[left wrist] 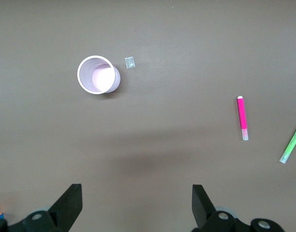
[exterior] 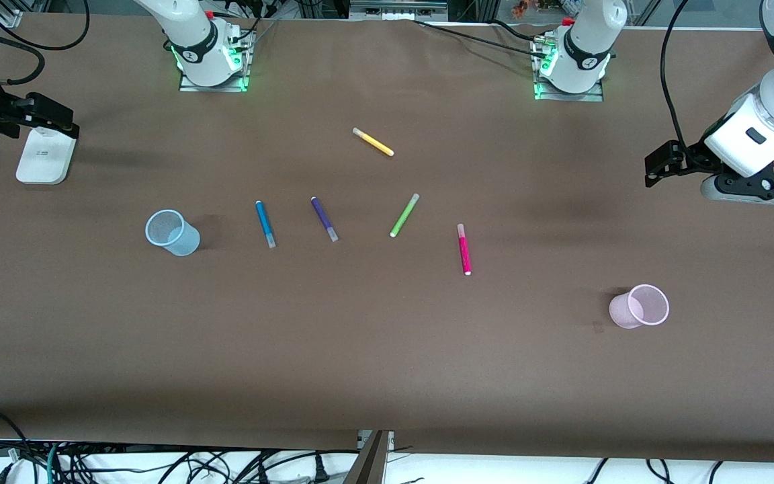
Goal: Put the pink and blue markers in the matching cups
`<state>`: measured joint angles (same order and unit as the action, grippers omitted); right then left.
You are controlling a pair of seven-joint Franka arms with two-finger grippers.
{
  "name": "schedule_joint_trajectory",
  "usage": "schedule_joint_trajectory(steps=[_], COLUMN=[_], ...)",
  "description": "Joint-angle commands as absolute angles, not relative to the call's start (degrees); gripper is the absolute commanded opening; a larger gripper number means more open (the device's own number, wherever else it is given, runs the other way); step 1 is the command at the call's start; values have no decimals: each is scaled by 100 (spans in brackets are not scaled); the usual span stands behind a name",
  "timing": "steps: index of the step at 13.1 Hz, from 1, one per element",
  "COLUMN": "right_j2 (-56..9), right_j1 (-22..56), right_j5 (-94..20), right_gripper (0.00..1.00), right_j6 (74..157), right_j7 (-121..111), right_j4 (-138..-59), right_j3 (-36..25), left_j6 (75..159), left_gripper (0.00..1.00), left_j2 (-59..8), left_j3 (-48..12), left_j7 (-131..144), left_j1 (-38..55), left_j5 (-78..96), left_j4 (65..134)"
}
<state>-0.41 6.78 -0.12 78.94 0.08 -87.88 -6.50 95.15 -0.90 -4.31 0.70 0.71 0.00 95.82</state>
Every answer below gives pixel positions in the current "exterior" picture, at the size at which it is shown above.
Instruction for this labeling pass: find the blue marker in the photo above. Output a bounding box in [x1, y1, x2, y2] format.
[255, 200, 277, 249]

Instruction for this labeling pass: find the yellow marker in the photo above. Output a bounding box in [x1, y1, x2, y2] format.
[352, 127, 395, 157]

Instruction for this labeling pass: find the black cable on table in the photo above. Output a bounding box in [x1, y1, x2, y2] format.
[413, 18, 544, 60]

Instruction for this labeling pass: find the grey metal table bracket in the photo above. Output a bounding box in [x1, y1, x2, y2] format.
[343, 430, 396, 484]

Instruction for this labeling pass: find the green marker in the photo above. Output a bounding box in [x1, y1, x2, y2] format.
[389, 193, 421, 239]

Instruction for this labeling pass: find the black left camera mount bracket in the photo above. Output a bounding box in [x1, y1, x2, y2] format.
[716, 151, 774, 200]

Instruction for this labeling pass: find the brown table cover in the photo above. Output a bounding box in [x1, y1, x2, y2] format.
[0, 13, 774, 465]

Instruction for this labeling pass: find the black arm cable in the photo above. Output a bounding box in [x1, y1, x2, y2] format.
[660, 0, 694, 154]
[0, 0, 91, 86]

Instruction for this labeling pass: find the aluminium frame rail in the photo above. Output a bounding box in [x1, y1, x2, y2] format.
[349, 0, 449, 22]

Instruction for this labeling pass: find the translucent pink cup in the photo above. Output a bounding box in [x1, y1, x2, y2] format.
[609, 284, 670, 330]

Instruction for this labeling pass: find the pink marker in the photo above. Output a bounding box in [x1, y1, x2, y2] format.
[456, 223, 472, 277]

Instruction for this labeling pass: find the white flat box device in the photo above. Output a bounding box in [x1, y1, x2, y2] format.
[15, 126, 78, 186]

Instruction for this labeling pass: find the translucent blue cup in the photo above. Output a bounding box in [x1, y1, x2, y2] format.
[144, 209, 201, 257]

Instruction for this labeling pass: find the purple marker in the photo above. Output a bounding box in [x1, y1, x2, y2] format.
[310, 196, 339, 243]

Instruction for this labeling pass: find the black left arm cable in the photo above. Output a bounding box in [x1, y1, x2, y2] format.
[660, 0, 694, 154]

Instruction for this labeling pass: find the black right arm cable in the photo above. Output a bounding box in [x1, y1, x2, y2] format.
[0, 0, 91, 86]

